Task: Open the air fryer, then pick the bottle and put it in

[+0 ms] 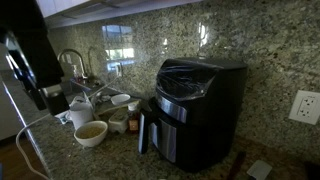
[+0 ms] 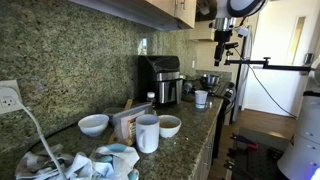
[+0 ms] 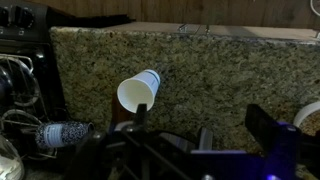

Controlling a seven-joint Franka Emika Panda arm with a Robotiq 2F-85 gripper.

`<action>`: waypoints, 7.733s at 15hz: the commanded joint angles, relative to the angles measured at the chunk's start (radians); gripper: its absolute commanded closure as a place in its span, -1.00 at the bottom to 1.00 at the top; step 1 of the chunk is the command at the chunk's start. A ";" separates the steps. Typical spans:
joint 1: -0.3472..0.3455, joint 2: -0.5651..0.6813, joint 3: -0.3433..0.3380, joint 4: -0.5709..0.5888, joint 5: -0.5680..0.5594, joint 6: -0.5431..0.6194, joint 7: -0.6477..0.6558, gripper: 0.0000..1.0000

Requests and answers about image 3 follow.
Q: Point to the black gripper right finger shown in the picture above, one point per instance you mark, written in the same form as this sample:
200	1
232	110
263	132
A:
280	141

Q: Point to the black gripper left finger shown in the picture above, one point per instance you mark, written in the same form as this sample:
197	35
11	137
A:
140	117

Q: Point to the white paper cup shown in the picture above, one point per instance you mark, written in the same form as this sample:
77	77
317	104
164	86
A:
139	89

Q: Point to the white bowl with cereal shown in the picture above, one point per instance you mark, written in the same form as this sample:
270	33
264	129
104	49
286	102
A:
308	118

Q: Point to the black stove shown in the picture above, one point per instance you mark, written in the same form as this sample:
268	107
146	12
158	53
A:
30	88

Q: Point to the speckled pan handle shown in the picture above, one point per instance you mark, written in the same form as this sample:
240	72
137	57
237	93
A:
61	134

